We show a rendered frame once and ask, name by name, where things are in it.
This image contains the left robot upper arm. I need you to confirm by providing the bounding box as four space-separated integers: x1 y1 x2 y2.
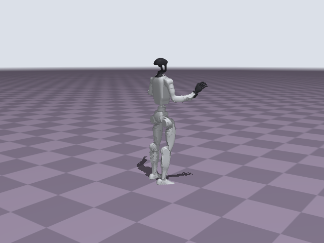
148 77 153 96

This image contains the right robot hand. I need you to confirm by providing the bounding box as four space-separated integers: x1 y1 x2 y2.
193 82 208 98

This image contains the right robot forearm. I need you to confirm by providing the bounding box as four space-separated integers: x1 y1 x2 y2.
174 92 195 102

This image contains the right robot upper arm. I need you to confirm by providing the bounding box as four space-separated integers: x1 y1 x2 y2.
163 78 177 103

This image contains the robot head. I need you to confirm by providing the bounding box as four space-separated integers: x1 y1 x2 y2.
154 58 168 77

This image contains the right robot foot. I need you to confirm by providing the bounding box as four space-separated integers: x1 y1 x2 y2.
156 178 174 185

